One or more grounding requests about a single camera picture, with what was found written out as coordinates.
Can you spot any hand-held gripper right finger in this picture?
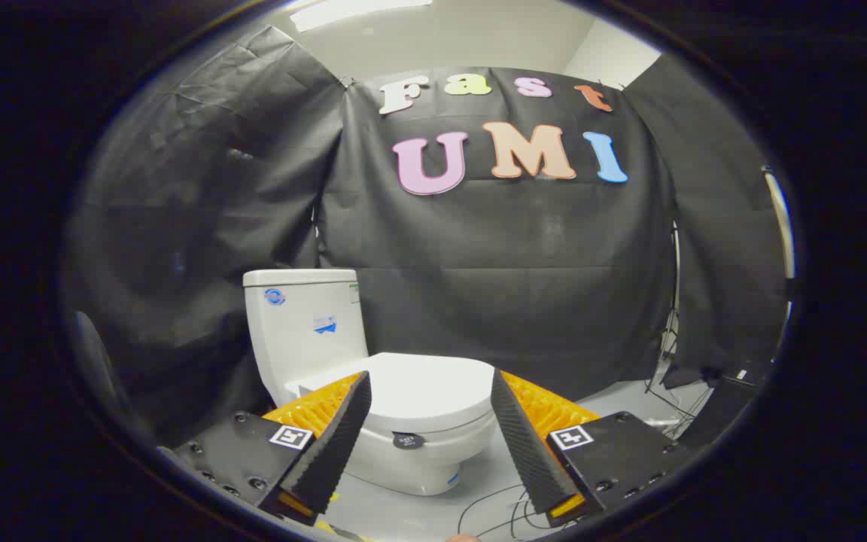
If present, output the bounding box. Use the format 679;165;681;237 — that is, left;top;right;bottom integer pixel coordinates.
490;368;695;528

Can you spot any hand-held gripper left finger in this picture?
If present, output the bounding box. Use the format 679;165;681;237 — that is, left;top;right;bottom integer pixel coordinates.
170;370;373;526

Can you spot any white toilet lid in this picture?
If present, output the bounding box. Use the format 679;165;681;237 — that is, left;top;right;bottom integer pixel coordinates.
285;352;497;437

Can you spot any white toilet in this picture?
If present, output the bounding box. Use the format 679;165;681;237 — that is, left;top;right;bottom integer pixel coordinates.
243;269;499;497

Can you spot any white toilet tank cover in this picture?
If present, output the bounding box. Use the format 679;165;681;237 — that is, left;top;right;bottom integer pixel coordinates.
243;269;360;289

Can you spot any thin light stand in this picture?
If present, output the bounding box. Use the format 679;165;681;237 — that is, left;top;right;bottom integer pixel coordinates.
644;222;683;394

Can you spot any black backdrop cloth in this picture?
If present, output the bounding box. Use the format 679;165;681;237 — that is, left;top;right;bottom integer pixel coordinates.
65;26;789;446

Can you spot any dark floor box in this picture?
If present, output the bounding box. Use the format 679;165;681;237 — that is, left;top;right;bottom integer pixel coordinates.
663;360;777;454

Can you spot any ceiling light panel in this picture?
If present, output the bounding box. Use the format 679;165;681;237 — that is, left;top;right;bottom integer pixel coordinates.
288;0;434;33

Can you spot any tangle of black cables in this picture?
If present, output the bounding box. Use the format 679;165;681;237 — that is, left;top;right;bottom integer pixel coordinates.
456;380;709;540

